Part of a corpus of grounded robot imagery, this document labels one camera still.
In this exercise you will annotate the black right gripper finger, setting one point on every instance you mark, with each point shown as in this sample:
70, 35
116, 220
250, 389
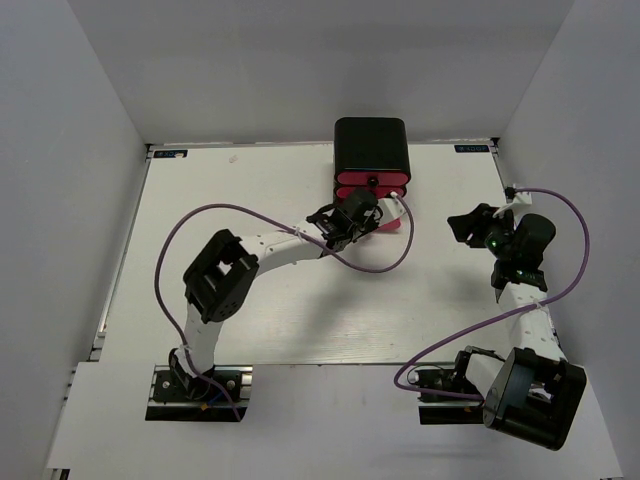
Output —
480, 215
469, 234

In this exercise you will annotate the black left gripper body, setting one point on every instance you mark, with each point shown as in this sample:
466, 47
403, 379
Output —
372, 221

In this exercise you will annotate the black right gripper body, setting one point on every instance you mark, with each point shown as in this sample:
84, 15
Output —
500, 240

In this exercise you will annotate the pink top drawer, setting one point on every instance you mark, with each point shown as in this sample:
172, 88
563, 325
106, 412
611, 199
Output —
372, 178

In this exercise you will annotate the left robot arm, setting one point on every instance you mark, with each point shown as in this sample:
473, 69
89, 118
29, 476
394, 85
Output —
218, 280

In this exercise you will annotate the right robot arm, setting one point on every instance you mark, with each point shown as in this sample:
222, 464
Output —
534, 393

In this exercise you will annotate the black drawer cabinet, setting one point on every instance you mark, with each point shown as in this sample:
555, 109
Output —
370, 144

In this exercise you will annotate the right dark table label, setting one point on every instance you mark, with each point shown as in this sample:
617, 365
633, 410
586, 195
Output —
471, 148

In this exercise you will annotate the dark table label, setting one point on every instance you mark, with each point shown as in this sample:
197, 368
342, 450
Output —
471, 148
170, 154

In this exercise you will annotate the left dark table label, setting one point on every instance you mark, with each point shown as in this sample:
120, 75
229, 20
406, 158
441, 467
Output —
170, 154

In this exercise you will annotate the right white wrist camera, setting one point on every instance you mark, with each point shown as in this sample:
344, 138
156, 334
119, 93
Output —
518, 201

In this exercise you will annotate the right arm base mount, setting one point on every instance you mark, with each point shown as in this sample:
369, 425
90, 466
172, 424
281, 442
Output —
459, 387

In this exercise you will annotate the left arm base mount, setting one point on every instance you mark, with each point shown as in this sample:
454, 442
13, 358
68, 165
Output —
169, 401

